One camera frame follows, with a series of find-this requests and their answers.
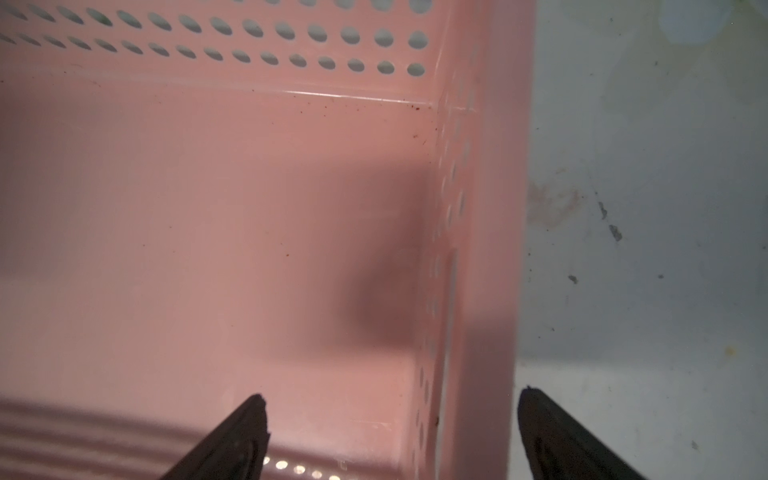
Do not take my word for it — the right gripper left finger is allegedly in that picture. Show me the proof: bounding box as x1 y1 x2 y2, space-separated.
161 394 270 480

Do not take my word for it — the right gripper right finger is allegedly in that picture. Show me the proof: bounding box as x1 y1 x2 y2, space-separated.
517 387 644 480

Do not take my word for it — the pink plastic basket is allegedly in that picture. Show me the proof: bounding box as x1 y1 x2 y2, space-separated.
1 1 536 479

